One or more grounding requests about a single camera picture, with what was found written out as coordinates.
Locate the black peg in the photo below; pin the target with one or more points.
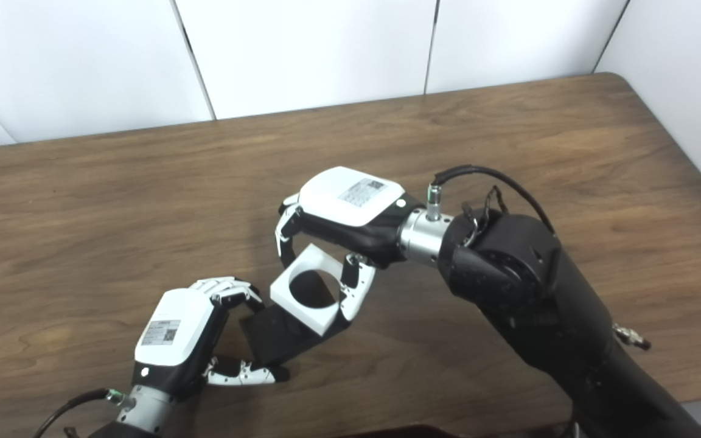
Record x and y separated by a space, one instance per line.
271 340

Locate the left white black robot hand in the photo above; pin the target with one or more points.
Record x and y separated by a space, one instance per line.
174 328

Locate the white square piece with hole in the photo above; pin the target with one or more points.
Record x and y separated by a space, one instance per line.
314 319

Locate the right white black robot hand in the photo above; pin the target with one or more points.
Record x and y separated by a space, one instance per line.
344 201

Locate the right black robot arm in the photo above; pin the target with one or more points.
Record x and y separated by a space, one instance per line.
539 298

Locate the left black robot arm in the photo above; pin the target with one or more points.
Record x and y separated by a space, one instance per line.
143 413

